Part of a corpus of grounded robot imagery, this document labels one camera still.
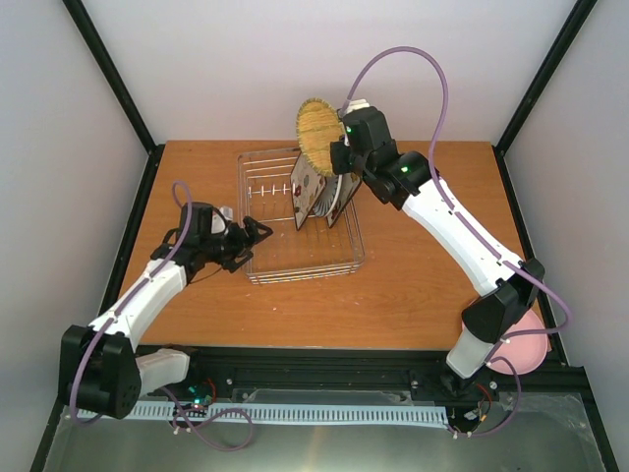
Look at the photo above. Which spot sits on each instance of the grey slotted cable duct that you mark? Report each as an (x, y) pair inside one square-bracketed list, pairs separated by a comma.
[(302, 414)]

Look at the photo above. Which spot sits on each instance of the square dark rimmed plate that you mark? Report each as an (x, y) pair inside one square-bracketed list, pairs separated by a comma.
[(306, 186)]

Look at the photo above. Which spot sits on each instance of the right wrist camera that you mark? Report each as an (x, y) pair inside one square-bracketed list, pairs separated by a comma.
[(365, 126)]

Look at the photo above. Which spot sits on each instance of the right black frame post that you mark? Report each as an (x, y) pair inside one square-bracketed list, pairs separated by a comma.
[(568, 32)]

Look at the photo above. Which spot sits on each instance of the round woven bamboo plate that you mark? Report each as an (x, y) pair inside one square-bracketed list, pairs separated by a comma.
[(317, 126)]

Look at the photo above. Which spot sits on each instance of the right circuit board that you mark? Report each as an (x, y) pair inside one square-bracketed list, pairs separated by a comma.
[(480, 412)]

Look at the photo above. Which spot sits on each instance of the circuit board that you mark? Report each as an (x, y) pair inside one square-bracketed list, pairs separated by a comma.
[(480, 412), (203, 393)]

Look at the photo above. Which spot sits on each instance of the pink round plate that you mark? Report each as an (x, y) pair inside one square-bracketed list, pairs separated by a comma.
[(525, 353)]

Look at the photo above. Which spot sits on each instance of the left black frame post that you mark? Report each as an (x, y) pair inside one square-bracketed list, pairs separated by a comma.
[(99, 52)]

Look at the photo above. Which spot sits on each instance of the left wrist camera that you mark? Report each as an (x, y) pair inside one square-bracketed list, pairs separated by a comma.
[(206, 221)]

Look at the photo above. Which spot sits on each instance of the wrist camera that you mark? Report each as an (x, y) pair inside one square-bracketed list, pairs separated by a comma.
[(365, 126), (206, 221)]

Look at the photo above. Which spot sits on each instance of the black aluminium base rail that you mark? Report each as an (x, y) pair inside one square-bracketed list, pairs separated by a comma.
[(422, 374)]

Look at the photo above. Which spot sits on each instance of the wire metal dish rack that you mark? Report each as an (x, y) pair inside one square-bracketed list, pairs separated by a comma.
[(313, 251)]

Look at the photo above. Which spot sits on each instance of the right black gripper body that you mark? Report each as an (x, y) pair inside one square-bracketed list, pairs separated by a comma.
[(339, 167)]

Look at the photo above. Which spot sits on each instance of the left circuit board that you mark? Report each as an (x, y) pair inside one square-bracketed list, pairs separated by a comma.
[(203, 393)]

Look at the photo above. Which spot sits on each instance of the black frame post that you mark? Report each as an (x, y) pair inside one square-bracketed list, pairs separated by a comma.
[(99, 52), (568, 32)]

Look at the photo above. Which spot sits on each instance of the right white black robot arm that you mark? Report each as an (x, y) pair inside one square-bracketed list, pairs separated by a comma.
[(499, 328)]

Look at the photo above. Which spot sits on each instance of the square floral plate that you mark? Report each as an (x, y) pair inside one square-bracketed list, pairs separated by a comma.
[(349, 185)]

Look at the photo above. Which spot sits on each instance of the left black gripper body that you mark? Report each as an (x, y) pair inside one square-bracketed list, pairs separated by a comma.
[(227, 251)]

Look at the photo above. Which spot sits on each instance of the round striped white plate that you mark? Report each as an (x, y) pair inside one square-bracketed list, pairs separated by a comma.
[(329, 196)]

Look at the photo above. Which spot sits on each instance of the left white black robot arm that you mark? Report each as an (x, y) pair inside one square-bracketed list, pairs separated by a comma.
[(100, 369)]

